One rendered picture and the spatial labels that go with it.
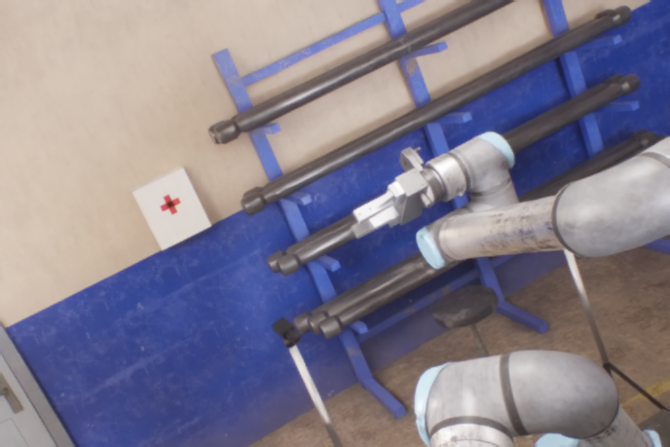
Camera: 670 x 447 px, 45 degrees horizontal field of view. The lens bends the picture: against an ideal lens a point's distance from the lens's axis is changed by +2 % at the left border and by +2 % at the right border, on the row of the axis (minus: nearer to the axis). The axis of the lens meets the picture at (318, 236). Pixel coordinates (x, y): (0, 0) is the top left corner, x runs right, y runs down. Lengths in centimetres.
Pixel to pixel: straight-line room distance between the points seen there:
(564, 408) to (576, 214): 27
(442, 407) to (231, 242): 352
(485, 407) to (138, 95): 351
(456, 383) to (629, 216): 33
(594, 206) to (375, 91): 369
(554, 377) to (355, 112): 371
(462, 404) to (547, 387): 12
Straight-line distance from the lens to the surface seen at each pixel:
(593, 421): 120
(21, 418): 472
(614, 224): 116
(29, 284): 453
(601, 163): 520
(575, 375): 117
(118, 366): 469
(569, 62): 529
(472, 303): 409
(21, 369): 461
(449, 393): 117
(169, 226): 439
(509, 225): 135
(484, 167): 165
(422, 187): 157
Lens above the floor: 246
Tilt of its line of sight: 18 degrees down
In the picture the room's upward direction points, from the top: 24 degrees counter-clockwise
